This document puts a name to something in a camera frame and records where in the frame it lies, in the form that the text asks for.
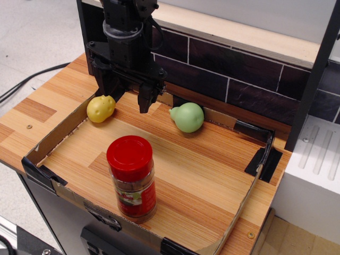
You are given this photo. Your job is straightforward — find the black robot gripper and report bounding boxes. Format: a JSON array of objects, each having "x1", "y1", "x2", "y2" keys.
[{"x1": 87, "y1": 22, "x2": 167, "y2": 114}]

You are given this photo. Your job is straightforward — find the red-lidded basil spice bottle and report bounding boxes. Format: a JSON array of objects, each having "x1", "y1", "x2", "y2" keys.
[{"x1": 106, "y1": 135, "x2": 157, "y2": 223}]

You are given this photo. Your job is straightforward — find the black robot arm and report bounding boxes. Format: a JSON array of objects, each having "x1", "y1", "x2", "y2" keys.
[{"x1": 86, "y1": 1, "x2": 167, "y2": 113}]

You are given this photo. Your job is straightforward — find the yellow toy potato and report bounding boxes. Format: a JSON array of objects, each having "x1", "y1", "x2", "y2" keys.
[{"x1": 87, "y1": 95, "x2": 116, "y2": 123}]

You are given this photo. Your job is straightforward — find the green toy pear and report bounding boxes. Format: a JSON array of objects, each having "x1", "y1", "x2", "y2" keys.
[{"x1": 169, "y1": 103, "x2": 204, "y2": 133}]

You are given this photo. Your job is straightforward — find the light wooden shelf ledge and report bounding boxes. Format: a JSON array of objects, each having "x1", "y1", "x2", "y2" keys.
[{"x1": 82, "y1": 0, "x2": 321, "y2": 70}]

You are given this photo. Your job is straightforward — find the dark brick backsplash panel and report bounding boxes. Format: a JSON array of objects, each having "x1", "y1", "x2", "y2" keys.
[{"x1": 151, "y1": 26, "x2": 340, "y2": 125}]

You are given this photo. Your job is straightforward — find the grey cabinet front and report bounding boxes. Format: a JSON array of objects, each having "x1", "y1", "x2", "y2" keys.
[{"x1": 18, "y1": 174, "x2": 90, "y2": 254}]

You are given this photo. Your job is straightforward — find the black device below table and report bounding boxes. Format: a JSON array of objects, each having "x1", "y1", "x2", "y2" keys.
[{"x1": 80, "y1": 227, "x2": 160, "y2": 254}]

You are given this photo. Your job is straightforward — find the white ribbed sink drainboard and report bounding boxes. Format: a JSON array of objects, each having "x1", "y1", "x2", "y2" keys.
[{"x1": 273, "y1": 116, "x2": 339, "y2": 243}]

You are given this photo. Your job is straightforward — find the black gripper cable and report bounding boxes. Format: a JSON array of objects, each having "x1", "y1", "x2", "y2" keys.
[{"x1": 147, "y1": 15, "x2": 165, "y2": 51}]

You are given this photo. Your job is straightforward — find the black vertical post left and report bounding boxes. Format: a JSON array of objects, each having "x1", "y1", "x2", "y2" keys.
[{"x1": 76, "y1": 0, "x2": 107, "y2": 75}]

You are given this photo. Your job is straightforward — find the black vertical post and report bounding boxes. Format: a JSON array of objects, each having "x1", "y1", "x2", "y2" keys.
[
  {"x1": 285, "y1": 0, "x2": 339, "y2": 152},
  {"x1": 76, "y1": 0, "x2": 107, "y2": 75}
]

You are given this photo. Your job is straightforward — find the black floor cables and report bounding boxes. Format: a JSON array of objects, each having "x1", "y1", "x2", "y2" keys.
[{"x1": 0, "y1": 62, "x2": 71, "y2": 104}]

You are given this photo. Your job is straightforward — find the black vertical post right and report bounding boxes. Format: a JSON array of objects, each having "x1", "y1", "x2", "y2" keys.
[{"x1": 285, "y1": 0, "x2": 339, "y2": 152}]

